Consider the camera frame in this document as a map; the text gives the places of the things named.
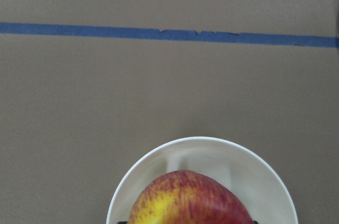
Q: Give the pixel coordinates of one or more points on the white bowl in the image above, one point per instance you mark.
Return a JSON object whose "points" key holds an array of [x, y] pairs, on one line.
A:
{"points": [[237, 168]]}

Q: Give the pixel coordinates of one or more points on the red yellow apple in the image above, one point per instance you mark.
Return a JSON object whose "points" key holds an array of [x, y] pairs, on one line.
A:
{"points": [[187, 197]]}

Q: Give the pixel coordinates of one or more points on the brown paper table cover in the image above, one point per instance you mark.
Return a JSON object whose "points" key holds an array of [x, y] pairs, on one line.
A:
{"points": [[77, 112]]}

